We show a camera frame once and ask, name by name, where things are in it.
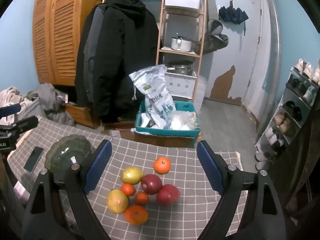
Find clear plastic bag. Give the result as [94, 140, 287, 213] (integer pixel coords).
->
[164, 111, 199, 130]

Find white cloth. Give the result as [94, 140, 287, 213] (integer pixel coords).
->
[0, 87, 24, 120]

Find green glass plate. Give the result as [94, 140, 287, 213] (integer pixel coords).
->
[45, 134, 92, 174]

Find metal pipe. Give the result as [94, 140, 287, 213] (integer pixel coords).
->
[257, 0, 282, 135]

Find white printed box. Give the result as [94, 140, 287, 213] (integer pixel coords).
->
[165, 71, 197, 99]

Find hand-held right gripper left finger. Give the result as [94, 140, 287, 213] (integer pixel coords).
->
[22, 139, 113, 240]

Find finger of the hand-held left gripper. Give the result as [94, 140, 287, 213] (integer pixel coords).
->
[0, 116, 39, 137]
[0, 104, 22, 117]

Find wooden shelf rack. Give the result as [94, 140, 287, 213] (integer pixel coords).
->
[155, 0, 208, 100]

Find small tangerine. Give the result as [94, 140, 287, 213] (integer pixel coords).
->
[121, 183, 136, 197]
[135, 191, 150, 205]

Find grey fabric hamper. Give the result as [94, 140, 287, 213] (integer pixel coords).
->
[10, 97, 49, 130]

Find dark folded umbrella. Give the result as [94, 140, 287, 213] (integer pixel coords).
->
[218, 0, 249, 35]

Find large orange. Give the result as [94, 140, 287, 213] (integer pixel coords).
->
[124, 205, 149, 226]

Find white rice bag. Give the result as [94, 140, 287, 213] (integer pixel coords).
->
[129, 65, 175, 129]

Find wooden drawer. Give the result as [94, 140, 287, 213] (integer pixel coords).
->
[64, 104, 100, 129]

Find cardboard box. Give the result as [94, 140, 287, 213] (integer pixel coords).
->
[120, 127, 200, 148]

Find black coat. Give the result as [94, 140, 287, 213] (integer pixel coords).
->
[74, 0, 160, 124]

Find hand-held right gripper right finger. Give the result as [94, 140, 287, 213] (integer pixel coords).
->
[196, 140, 287, 240]

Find shoe rack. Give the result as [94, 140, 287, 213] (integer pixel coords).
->
[254, 66, 320, 172]

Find wooden louvered wardrobe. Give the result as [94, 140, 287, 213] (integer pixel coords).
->
[32, 0, 110, 87]

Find grey clothes pile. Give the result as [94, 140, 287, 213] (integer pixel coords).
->
[32, 83, 75, 127]

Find pale blue door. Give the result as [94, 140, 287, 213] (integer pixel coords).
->
[240, 0, 267, 109]

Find dark cloth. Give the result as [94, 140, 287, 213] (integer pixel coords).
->
[282, 97, 320, 230]

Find medium orange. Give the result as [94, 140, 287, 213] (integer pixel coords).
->
[153, 156, 172, 174]

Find teal plastic crate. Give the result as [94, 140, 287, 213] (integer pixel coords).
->
[135, 100, 201, 138]

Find yellow pear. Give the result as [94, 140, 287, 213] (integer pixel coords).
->
[106, 189, 129, 214]
[120, 166, 144, 185]

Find black smartphone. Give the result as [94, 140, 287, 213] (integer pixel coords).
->
[24, 146, 45, 173]

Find grey checked tablecloth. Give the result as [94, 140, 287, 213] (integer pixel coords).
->
[7, 116, 242, 240]

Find grey hanging bag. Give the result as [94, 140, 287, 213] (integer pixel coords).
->
[200, 19, 229, 54]

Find steel pot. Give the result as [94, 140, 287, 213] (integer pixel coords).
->
[167, 60, 194, 75]

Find red apple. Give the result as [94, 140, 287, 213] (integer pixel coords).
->
[141, 174, 163, 195]
[156, 184, 181, 207]

